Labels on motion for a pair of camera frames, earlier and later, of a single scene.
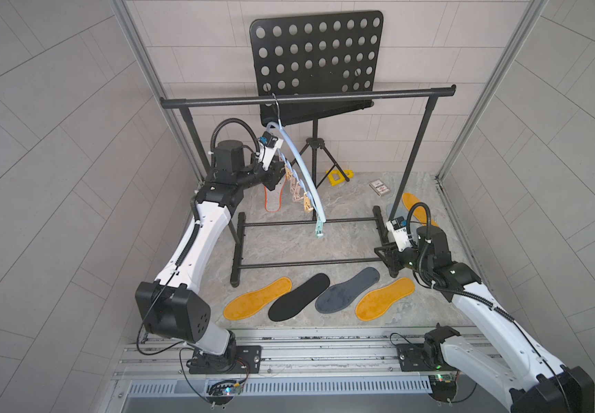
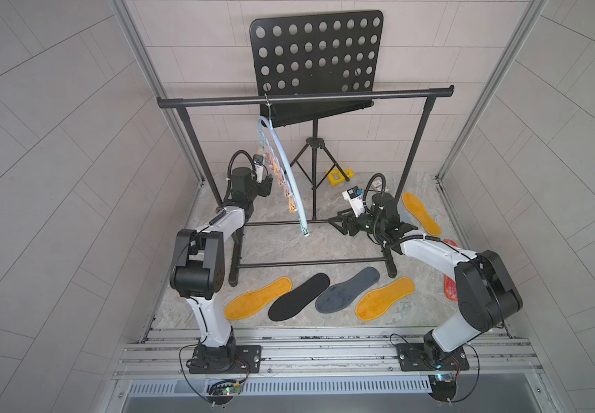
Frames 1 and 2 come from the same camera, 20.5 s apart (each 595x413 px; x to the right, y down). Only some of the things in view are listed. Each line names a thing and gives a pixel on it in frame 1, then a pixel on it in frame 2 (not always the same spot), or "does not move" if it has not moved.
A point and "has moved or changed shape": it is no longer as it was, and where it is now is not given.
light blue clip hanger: (311, 205) has moved or changed shape
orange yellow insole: (375, 304) does not move
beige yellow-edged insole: (409, 200) does not move
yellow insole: (254, 300) does not move
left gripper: (270, 178) -> (263, 188)
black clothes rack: (432, 95) does not move
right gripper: (391, 263) -> (349, 219)
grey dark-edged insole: (334, 297) does not move
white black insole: (295, 299) does not move
